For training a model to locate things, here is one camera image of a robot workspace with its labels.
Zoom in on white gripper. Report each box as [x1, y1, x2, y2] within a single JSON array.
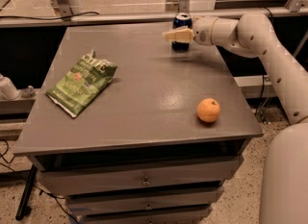
[[163, 16, 218, 46]]

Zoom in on blue pepsi can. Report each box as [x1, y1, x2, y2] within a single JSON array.
[[171, 12, 193, 53]]

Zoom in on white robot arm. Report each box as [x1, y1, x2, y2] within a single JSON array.
[[164, 13, 308, 224]]

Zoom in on green jalapeno chip bag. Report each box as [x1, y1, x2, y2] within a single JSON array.
[[46, 50, 117, 118]]

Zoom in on grey metal railing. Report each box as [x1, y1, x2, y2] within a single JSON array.
[[0, 7, 308, 28]]

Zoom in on orange fruit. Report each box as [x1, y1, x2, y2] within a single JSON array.
[[196, 98, 220, 123]]

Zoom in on grey drawer cabinet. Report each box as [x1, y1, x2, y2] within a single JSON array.
[[13, 20, 265, 224]]

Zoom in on middle grey drawer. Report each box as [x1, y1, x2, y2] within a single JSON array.
[[66, 187, 223, 215]]

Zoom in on grey drawer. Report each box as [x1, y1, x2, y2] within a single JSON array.
[[84, 205, 212, 224], [66, 187, 223, 215], [38, 156, 244, 195]]

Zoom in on bottom grey drawer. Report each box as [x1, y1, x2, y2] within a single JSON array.
[[84, 205, 212, 224]]

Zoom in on top grey drawer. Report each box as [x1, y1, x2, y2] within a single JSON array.
[[38, 156, 244, 195]]

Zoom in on black metal leg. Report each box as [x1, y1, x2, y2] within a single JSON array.
[[15, 165, 37, 221]]

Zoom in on black cable on railing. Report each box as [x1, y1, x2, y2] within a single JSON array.
[[0, 11, 100, 21]]

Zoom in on black floor cable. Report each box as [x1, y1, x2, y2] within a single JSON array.
[[0, 138, 80, 224]]

